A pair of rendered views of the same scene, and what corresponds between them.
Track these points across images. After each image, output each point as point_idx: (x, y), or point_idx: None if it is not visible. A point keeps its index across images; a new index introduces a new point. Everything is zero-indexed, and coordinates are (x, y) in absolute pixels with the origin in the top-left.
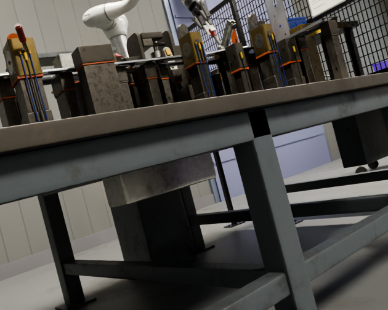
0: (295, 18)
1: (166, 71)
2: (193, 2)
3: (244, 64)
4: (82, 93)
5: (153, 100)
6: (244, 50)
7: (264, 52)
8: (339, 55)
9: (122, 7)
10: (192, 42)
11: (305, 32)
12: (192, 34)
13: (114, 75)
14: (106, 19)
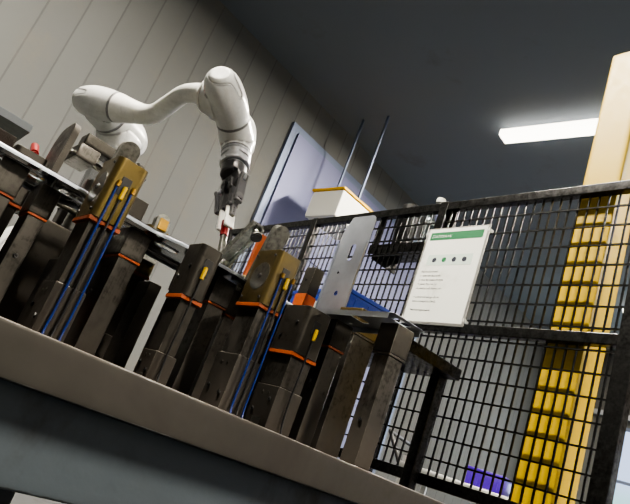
0: (371, 302)
1: (51, 207)
2: (232, 167)
3: (196, 292)
4: None
5: None
6: (238, 282)
7: (253, 301)
8: (380, 401)
9: (136, 111)
10: (113, 177)
11: (358, 323)
12: (126, 163)
13: None
14: (103, 112)
